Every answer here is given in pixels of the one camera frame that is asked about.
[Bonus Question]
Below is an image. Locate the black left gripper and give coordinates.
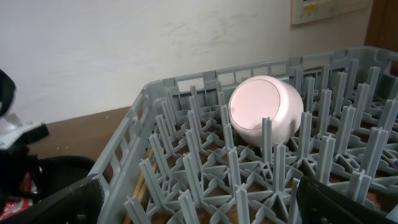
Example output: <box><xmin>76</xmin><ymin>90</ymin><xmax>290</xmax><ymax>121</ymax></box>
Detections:
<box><xmin>1</xmin><ymin>146</ymin><xmax>41</xmax><ymax>211</ymax></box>

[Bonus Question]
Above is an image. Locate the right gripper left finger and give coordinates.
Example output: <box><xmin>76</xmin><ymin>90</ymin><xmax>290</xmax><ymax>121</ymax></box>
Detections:
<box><xmin>1</xmin><ymin>174</ymin><xmax>104</xmax><ymax>224</ymax></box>

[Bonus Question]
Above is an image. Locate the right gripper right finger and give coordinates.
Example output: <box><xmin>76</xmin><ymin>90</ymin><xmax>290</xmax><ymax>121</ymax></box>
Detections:
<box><xmin>296</xmin><ymin>176</ymin><xmax>397</xmax><ymax>224</ymax></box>

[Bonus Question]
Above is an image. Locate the red snack wrapper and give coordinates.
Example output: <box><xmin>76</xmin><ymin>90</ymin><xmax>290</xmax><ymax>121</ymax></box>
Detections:
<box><xmin>1</xmin><ymin>173</ymin><xmax>37</xmax><ymax>220</ymax></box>

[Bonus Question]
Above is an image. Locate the grey dishwasher rack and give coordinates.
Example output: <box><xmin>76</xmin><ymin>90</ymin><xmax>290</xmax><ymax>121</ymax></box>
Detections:
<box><xmin>91</xmin><ymin>47</ymin><xmax>397</xmax><ymax>223</ymax></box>

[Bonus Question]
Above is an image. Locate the round black serving tray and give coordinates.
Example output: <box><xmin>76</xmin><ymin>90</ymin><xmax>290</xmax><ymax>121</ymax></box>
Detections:
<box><xmin>38</xmin><ymin>156</ymin><xmax>95</xmax><ymax>200</ymax></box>

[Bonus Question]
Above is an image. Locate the brown wooden door frame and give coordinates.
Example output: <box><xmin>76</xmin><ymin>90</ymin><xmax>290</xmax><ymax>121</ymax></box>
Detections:
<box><xmin>364</xmin><ymin>0</ymin><xmax>398</xmax><ymax>52</ymax></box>

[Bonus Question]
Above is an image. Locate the beige wall panel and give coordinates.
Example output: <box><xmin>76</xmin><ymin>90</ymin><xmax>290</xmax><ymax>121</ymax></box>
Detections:
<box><xmin>291</xmin><ymin>0</ymin><xmax>370</xmax><ymax>25</ymax></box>

